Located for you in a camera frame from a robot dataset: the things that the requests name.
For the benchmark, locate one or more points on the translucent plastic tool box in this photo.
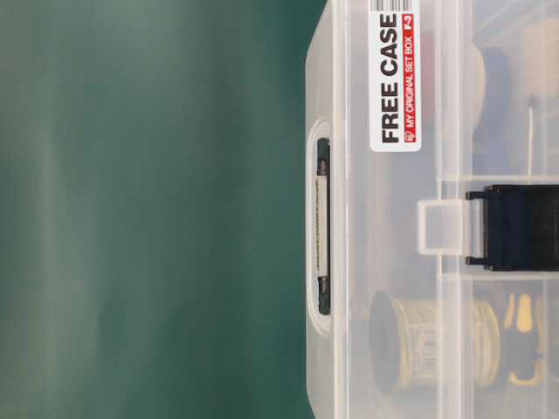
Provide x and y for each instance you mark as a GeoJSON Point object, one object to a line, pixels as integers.
{"type": "Point", "coordinates": [400, 223]}

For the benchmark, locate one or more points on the yellow black tool inside box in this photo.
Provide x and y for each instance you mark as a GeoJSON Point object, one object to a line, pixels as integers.
{"type": "Point", "coordinates": [524, 340]}

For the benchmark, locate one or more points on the double-ended screwdriver bit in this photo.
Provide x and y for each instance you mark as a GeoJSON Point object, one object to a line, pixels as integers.
{"type": "Point", "coordinates": [322, 225]}

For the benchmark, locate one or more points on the white Free Case label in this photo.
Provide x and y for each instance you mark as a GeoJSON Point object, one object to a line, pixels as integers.
{"type": "Point", "coordinates": [394, 34]}

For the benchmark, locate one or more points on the black gripper finger on latch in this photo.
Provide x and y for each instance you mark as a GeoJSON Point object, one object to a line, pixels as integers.
{"type": "Point", "coordinates": [519, 227]}

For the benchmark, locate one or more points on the solder wire spool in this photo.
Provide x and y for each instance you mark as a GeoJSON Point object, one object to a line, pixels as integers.
{"type": "Point", "coordinates": [403, 341]}

